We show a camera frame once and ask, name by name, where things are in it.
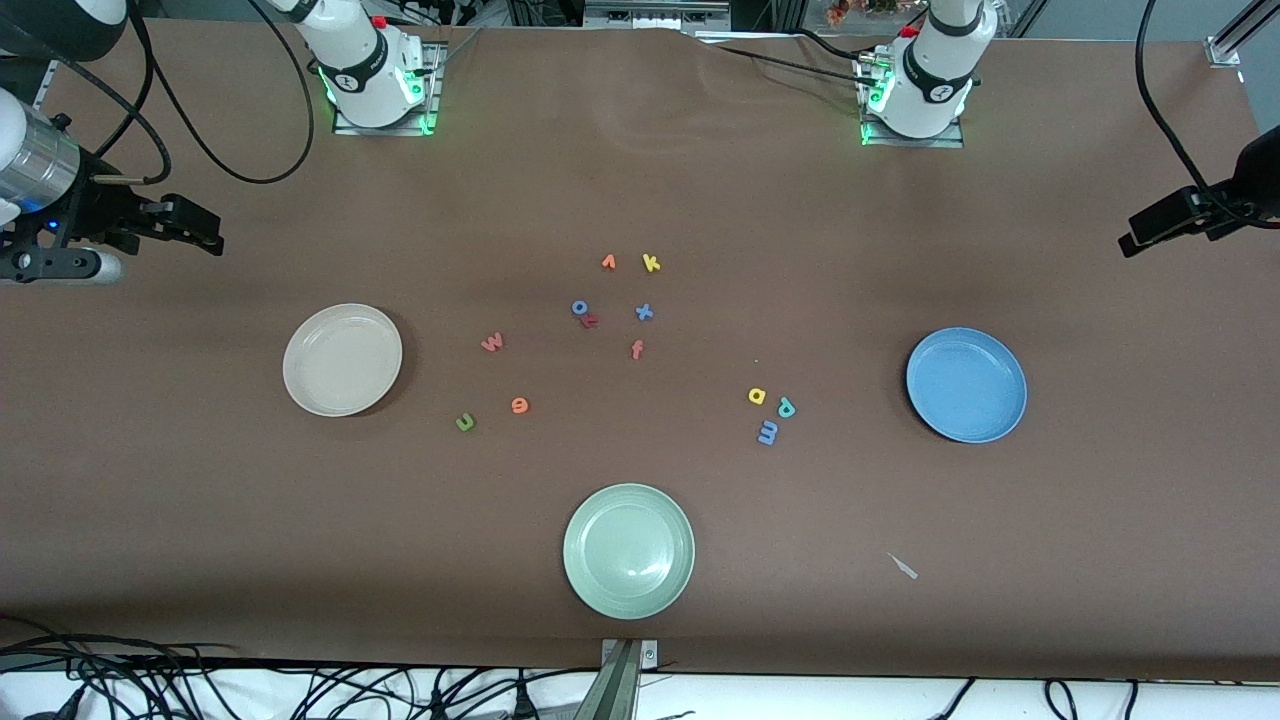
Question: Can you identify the beige plate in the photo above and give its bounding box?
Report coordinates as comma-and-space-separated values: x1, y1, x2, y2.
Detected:
282, 303, 404, 418

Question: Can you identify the blue plate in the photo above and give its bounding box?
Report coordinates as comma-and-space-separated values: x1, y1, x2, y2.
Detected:
906, 327, 1029, 444

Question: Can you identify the orange background object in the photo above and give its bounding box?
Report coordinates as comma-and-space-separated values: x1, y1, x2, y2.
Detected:
825, 0, 901, 26

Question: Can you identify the brown table mat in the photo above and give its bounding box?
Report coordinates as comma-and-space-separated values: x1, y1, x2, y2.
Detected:
0, 18, 1280, 683

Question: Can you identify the grey power strip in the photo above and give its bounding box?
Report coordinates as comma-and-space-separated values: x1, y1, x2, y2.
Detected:
583, 0, 733, 31

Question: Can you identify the pale green plate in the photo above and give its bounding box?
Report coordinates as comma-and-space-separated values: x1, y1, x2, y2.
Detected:
562, 483, 697, 621

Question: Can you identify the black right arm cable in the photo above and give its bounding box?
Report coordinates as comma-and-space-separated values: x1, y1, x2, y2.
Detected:
60, 0, 316, 187

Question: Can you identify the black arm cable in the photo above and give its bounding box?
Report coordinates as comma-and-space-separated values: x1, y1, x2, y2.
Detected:
60, 0, 316, 187
1135, 0, 1280, 233

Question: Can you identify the aluminium profile post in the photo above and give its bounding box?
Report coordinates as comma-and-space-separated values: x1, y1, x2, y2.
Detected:
1205, 0, 1280, 67

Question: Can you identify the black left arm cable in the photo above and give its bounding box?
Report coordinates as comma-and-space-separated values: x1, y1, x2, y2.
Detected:
1135, 0, 1280, 233

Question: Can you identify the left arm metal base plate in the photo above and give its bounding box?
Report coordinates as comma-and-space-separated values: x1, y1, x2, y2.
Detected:
855, 55, 966, 149

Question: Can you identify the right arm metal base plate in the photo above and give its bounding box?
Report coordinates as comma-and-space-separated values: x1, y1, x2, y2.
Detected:
332, 42, 446, 136

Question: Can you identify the black base power cable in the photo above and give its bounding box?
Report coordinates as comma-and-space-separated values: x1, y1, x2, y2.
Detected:
715, 30, 886, 89

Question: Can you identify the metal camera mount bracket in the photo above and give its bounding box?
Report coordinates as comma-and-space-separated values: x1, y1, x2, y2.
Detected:
575, 638, 659, 720

